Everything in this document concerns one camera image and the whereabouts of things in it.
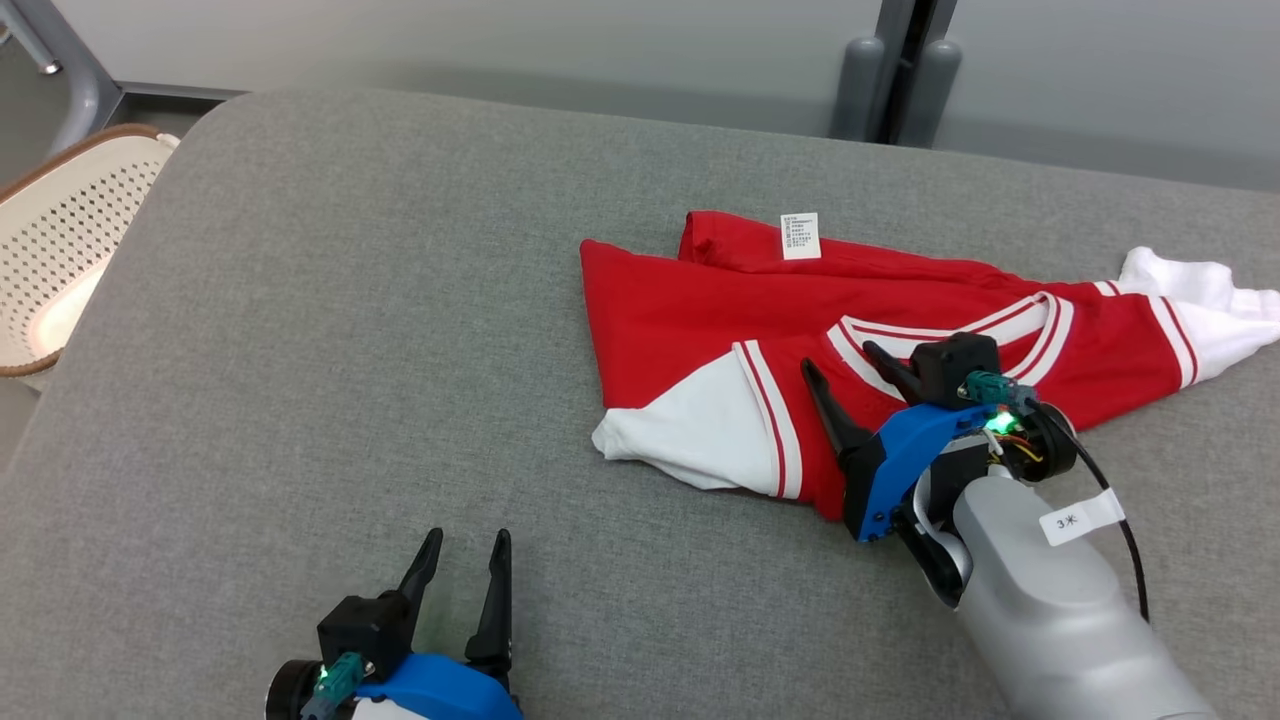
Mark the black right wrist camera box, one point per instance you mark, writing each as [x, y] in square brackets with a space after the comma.
[955, 365]

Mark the white perforated laundry basket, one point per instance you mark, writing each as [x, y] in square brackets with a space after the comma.
[70, 250]

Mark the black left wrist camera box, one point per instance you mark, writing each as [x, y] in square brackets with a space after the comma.
[360, 630]

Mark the teal right camera connector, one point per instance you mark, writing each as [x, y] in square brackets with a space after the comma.
[990, 388]

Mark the grey metal frame leg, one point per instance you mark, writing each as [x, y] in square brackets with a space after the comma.
[75, 75]

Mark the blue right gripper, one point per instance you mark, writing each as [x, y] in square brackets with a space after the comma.
[900, 450]

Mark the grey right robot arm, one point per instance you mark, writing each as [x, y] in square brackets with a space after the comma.
[1050, 620]

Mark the teal left camera connector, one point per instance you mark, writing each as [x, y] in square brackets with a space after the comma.
[335, 685]

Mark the teal camera connector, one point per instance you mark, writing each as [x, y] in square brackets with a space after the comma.
[335, 685]
[990, 388]

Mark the red and white jersey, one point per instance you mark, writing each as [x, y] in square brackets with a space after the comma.
[680, 330]

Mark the grey cylindrical bumper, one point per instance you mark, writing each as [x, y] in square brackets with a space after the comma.
[930, 100]
[858, 90]

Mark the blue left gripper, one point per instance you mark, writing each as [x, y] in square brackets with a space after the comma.
[450, 690]

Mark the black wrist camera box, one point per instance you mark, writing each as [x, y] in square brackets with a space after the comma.
[955, 365]
[360, 630]

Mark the grey partition post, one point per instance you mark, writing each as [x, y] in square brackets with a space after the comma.
[910, 60]

